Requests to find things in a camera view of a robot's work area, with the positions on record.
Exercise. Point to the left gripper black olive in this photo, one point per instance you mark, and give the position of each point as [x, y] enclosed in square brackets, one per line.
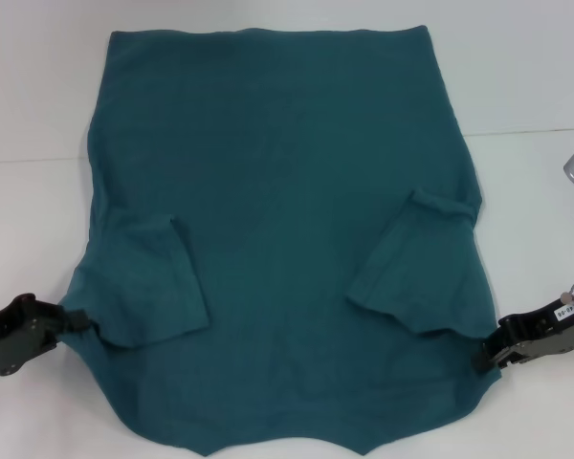
[19, 334]

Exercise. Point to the right gripper black olive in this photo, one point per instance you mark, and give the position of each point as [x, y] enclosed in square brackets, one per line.
[545, 334]

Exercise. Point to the teal blue shirt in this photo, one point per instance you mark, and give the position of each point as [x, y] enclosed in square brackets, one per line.
[277, 191]

